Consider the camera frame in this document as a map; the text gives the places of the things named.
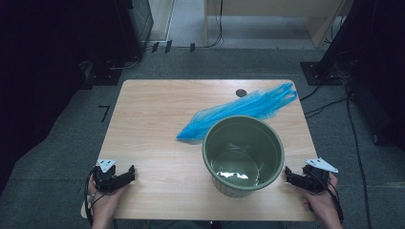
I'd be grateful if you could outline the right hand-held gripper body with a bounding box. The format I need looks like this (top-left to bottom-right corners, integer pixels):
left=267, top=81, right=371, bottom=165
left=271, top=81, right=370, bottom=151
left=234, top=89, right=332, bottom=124
left=302, top=157, right=339, bottom=194

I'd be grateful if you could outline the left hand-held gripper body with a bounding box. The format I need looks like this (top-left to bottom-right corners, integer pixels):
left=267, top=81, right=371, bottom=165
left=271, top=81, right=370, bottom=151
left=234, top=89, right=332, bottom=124
left=94, top=158, right=122, bottom=194

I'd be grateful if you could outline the green plastic bin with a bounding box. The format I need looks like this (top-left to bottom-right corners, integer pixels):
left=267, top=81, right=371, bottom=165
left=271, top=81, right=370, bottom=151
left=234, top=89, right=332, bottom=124
left=202, top=114, right=286, bottom=198

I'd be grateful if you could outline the blue plastic bag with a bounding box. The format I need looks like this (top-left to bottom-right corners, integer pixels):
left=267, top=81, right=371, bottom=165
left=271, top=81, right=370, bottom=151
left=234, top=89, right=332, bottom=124
left=176, top=82, right=299, bottom=141

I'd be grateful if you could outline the person's left hand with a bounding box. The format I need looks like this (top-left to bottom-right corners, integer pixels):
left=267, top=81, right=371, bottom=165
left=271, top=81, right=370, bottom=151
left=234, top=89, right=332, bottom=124
left=87, top=175, right=128, bottom=220

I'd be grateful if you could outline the black curtain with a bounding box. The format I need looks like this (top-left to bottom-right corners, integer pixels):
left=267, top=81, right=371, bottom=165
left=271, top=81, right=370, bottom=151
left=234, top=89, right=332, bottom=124
left=0, top=0, right=128, bottom=195
left=318, top=0, right=405, bottom=151

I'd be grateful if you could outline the black cabinet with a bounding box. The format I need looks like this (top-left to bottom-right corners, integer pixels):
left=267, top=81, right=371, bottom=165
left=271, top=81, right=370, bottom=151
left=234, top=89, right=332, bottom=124
left=114, top=0, right=155, bottom=61

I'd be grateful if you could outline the light wooden desk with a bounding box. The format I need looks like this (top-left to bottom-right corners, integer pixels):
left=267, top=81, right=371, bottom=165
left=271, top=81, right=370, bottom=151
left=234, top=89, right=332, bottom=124
left=203, top=0, right=354, bottom=50

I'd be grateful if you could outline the left hand-held gripper cable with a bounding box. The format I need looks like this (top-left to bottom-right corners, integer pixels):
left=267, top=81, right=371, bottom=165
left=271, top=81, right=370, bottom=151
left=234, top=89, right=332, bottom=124
left=83, top=166, right=106, bottom=227

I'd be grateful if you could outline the hand-held gripper cable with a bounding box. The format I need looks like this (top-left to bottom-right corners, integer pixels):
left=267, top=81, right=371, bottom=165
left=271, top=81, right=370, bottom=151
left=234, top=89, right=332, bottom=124
left=83, top=166, right=106, bottom=227
left=313, top=170, right=346, bottom=225

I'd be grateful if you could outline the right hand-held gripper cable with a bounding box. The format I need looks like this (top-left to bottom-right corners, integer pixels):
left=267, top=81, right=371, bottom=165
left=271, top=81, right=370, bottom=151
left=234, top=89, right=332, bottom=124
left=313, top=170, right=346, bottom=225

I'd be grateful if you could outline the long black floor cable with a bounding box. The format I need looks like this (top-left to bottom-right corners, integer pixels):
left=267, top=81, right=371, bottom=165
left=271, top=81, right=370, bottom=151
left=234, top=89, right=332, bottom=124
left=345, top=82, right=373, bottom=229

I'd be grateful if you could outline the black stand base plate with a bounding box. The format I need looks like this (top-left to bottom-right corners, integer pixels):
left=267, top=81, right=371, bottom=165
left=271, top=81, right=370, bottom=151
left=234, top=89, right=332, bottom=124
left=300, top=61, right=344, bottom=86
left=79, top=60, right=123, bottom=87

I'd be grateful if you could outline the black looped floor cable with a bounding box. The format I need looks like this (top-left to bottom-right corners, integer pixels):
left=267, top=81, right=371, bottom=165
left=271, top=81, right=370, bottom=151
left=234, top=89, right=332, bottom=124
left=106, top=55, right=141, bottom=72

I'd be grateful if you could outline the black hanging desk cable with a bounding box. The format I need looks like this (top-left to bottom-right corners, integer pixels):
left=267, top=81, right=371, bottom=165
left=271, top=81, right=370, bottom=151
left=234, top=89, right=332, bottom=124
left=205, top=0, right=224, bottom=49

